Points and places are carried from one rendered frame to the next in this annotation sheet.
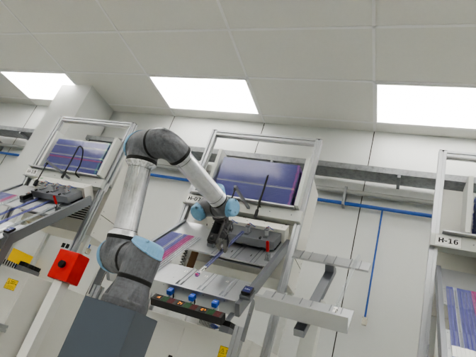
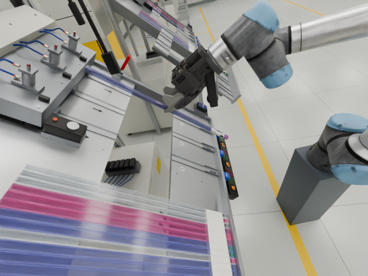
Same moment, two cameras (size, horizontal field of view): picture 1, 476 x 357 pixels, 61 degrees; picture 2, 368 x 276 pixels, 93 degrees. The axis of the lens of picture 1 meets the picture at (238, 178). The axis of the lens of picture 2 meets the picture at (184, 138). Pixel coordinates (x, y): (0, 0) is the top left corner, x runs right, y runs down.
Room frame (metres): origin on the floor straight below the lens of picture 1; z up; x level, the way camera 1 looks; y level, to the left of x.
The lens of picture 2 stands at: (2.03, 0.43, 1.28)
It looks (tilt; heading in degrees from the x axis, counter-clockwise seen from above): 44 degrees down; 255
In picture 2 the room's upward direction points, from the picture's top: 16 degrees counter-clockwise
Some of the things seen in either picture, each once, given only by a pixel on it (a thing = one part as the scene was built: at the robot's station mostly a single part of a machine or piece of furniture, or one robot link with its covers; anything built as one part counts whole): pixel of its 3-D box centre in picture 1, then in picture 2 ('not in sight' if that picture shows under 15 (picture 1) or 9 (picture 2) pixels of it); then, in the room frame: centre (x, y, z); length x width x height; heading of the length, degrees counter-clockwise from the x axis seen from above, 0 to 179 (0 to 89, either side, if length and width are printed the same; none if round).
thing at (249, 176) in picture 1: (257, 184); not in sight; (2.31, -0.13, 1.52); 0.51 x 0.13 x 0.27; 65
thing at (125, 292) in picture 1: (129, 292); (331, 151); (1.37, 0.21, 0.60); 0.15 x 0.15 x 0.10
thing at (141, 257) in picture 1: (142, 258); (343, 133); (1.38, 0.22, 0.72); 0.13 x 0.12 x 0.14; 45
